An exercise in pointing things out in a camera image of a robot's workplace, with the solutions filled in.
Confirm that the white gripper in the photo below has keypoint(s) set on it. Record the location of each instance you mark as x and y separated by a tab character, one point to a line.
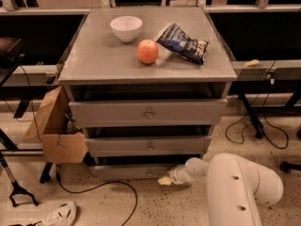
178	175

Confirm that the grey bottom drawer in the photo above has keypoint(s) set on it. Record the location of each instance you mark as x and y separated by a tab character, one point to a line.
130	172

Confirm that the grey drawer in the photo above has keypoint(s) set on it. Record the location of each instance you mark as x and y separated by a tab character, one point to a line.
148	113
130	172
136	146

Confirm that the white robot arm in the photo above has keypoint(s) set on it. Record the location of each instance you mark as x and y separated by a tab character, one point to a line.
235	187

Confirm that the grey middle drawer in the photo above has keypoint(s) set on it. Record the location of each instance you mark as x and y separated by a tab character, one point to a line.
136	146

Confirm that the grey top drawer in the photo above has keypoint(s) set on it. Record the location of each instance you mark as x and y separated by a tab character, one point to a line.
148	113

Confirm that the grey wooden drawer cabinet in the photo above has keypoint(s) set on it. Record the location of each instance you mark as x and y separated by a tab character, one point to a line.
102	68

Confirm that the black table leg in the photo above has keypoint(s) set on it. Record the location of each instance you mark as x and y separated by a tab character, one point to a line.
254	119

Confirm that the white sneaker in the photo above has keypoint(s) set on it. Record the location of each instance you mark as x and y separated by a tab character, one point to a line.
64	215

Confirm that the green item in box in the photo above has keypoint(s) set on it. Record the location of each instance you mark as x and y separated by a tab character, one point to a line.
72	126

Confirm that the black chair base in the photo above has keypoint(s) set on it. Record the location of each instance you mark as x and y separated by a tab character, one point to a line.
288	167

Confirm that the open cardboard box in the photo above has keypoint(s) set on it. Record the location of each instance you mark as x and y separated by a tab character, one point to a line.
50	126

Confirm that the red apple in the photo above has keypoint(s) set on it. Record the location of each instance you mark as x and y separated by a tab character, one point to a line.
147	51

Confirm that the blue chip bag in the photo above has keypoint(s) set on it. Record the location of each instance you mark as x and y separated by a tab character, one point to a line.
174	39

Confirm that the yellow foam scrap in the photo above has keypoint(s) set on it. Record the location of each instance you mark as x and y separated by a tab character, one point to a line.
252	63

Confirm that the black tripod stand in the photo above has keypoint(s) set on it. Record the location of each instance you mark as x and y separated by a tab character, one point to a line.
17	189

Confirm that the white ceramic bowl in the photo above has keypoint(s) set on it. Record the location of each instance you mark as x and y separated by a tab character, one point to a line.
126	28

